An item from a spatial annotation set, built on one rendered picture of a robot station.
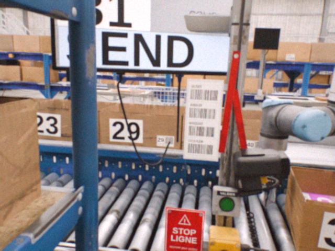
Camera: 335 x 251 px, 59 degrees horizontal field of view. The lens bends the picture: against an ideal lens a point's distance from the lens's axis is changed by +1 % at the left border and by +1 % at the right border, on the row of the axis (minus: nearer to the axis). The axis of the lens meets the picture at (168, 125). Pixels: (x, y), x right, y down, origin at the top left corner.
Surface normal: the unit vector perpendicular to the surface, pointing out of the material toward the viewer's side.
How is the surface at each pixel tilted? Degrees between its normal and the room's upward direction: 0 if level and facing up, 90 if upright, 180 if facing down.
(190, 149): 90
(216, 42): 86
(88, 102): 90
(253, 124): 90
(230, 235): 0
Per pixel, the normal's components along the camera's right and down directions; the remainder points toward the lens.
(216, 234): 0.04, -0.98
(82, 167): 0.01, 0.21
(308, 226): -0.26, 0.19
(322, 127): 0.22, 0.22
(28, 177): 0.99, 0.07
